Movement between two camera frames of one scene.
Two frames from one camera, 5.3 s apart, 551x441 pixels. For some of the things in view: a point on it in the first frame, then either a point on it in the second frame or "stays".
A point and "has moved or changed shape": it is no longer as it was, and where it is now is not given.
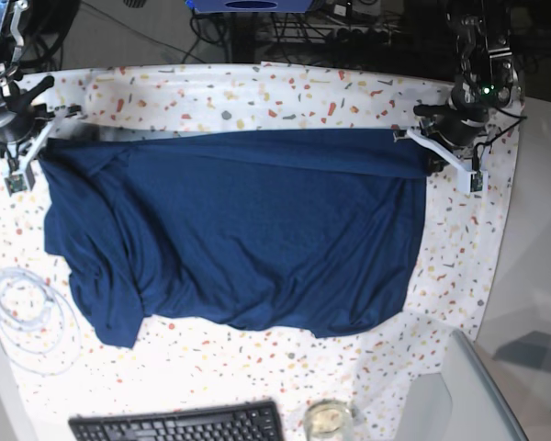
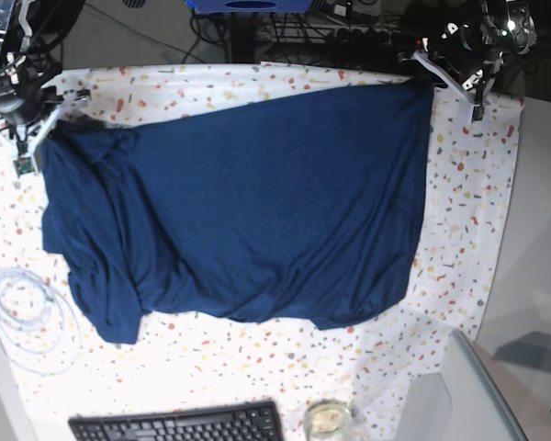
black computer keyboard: x=254 y=421 stays
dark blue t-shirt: x=316 y=231 has moved or changed shape
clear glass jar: x=327 y=420 stays
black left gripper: x=461 y=121 to x=464 y=49
